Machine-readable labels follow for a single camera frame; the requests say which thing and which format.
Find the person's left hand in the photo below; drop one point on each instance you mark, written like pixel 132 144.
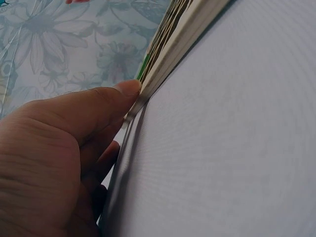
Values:
pixel 44 158

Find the person's left thumb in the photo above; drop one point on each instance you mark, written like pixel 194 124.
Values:
pixel 98 106

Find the thick book with cream pages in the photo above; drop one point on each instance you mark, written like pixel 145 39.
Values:
pixel 170 54

